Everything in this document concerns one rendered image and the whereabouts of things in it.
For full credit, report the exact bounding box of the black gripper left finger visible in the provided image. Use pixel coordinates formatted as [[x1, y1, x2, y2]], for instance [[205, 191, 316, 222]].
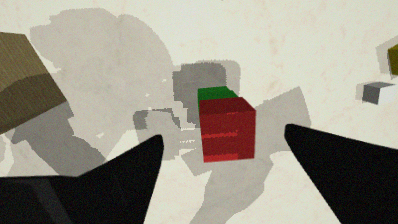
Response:
[[0, 134, 164, 224]]

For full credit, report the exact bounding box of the red block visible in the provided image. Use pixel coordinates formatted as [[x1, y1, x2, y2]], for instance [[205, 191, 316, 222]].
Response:
[[199, 97, 257, 163]]

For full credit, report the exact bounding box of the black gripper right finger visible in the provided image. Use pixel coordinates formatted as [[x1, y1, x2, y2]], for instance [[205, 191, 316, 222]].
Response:
[[284, 124, 398, 224]]

